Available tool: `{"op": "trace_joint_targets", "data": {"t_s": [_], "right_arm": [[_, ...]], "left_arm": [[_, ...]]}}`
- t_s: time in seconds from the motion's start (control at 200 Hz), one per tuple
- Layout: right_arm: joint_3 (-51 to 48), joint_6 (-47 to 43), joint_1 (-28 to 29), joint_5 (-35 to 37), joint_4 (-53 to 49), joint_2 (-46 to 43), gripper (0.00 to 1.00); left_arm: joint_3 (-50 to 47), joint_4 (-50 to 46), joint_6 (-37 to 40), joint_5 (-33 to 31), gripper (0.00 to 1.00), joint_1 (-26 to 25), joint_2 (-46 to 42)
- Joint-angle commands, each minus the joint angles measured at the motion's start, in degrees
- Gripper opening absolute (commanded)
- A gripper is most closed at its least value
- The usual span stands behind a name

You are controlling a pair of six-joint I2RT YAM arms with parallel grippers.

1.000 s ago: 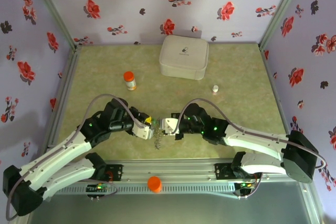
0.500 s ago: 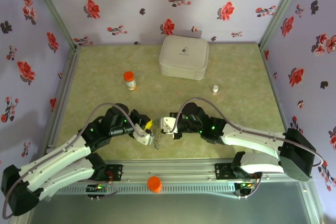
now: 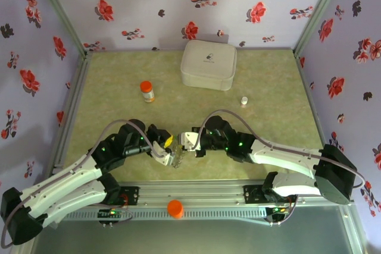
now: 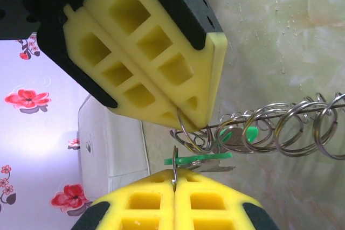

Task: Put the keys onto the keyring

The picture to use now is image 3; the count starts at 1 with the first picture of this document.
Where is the silver chain keyring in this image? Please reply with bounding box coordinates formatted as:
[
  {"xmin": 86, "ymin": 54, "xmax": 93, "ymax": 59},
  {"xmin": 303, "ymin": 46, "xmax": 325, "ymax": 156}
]
[{"xmin": 173, "ymin": 146, "xmax": 188, "ymax": 169}]

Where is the orange capped pill bottle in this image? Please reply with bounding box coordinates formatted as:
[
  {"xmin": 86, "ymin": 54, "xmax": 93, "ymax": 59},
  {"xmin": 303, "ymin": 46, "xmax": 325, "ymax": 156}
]
[{"xmin": 139, "ymin": 80, "xmax": 156, "ymax": 104}]

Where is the orange cylinder button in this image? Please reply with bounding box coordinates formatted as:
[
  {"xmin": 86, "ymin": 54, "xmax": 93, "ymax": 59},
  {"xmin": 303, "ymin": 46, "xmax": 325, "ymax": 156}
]
[{"xmin": 167, "ymin": 199, "xmax": 185, "ymax": 221}]

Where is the small circuit board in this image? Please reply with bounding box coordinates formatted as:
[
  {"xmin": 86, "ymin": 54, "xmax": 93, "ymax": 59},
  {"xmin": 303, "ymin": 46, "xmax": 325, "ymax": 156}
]
[
  {"xmin": 266, "ymin": 205, "xmax": 291, "ymax": 216},
  {"xmin": 98, "ymin": 207, "xmax": 125, "ymax": 218}
]

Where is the white zipped medicine case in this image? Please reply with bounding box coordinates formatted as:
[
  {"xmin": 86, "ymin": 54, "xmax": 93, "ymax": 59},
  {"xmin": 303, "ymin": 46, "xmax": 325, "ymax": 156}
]
[{"xmin": 179, "ymin": 39, "xmax": 238, "ymax": 92}]

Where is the grey left arm cable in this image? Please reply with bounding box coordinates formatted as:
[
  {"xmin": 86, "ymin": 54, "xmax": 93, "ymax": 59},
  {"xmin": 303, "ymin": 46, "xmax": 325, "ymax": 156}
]
[{"xmin": 0, "ymin": 119, "xmax": 163, "ymax": 248}]

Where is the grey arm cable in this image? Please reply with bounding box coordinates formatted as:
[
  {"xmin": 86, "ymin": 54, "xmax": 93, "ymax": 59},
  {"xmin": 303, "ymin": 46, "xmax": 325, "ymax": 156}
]
[
  {"xmin": 0, "ymin": 119, "xmax": 163, "ymax": 248},
  {"xmin": 192, "ymin": 109, "xmax": 366, "ymax": 189}
]

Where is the grey right arm cable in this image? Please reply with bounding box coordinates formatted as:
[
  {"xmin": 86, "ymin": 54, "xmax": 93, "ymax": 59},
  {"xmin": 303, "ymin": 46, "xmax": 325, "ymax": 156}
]
[{"xmin": 192, "ymin": 109, "xmax": 366, "ymax": 189}]

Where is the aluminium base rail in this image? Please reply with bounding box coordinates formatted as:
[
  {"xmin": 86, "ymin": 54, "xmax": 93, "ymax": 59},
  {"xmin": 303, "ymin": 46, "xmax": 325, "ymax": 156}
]
[{"xmin": 26, "ymin": 180, "xmax": 357, "ymax": 207}]

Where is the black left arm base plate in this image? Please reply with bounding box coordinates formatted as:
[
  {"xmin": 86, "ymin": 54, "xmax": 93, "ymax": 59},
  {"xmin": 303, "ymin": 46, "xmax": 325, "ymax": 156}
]
[{"xmin": 85, "ymin": 185, "xmax": 140, "ymax": 207}]

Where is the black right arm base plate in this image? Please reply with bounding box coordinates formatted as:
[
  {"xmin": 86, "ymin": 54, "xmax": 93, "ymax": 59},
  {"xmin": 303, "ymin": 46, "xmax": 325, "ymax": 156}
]
[{"xmin": 243, "ymin": 184, "xmax": 298, "ymax": 205}]

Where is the grey slotted cable duct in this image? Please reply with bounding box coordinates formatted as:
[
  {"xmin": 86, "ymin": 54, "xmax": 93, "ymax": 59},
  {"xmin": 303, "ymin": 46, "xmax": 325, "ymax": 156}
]
[{"xmin": 67, "ymin": 208, "xmax": 267, "ymax": 221}]

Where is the grey base cable loop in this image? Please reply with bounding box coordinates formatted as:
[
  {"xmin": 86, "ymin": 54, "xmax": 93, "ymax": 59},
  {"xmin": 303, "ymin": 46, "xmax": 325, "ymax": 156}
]
[
  {"xmin": 99, "ymin": 202, "xmax": 135, "ymax": 225},
  {"xmin": 263, "ymin": 196, "xmax": 299, "ymax": 227}
]

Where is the aluminium side rail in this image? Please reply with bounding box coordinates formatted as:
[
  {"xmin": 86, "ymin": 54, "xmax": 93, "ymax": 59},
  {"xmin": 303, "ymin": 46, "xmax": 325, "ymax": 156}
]
[
  {"xmin": 293, "ymin": 48, "xmax": 336, "ymax": 171},
  {"xmin": 50, "ymin": 51, "xmax": 93, "ymax": 171}
]

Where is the aluminium frame post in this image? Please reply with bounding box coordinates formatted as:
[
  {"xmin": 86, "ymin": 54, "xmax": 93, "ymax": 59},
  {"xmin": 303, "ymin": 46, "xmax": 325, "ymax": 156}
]
[
  {"xmin": 293, "ymin": 0, "xmax": 349, "ymax": 57},
  {"xmin": 29, "ymin": 0, "xmax": 93, "ymax": 58}
]

